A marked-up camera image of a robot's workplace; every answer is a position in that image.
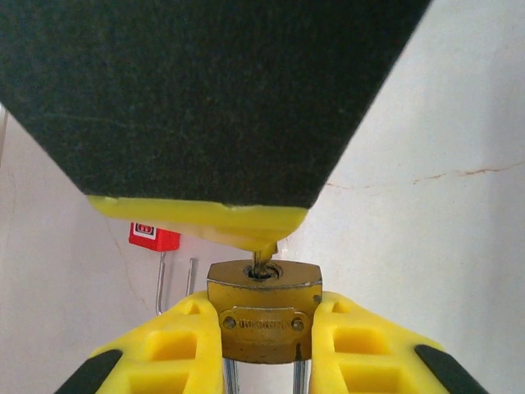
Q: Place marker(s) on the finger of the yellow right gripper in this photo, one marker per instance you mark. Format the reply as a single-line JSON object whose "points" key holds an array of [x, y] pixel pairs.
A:
{"points": [[205, 102], [246, 238]]}

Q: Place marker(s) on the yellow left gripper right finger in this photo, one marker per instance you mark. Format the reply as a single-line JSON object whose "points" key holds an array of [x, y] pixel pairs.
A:
{"points": [[369, 349]]}

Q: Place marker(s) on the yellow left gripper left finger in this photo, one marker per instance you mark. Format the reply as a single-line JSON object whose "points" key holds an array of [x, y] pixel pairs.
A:
{"points": [[164, 349]]}

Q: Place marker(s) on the small brass padlock key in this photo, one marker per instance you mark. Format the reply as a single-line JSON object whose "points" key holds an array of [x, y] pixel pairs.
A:
{"points": [[262, 262]]}

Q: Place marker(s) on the red safety padlock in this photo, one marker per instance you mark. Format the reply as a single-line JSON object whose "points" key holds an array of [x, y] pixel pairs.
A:
{"points": [[158, 242]]}

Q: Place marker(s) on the brass padlock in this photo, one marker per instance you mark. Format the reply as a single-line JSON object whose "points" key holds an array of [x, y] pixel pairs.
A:
{"points": [[262, 344]]}

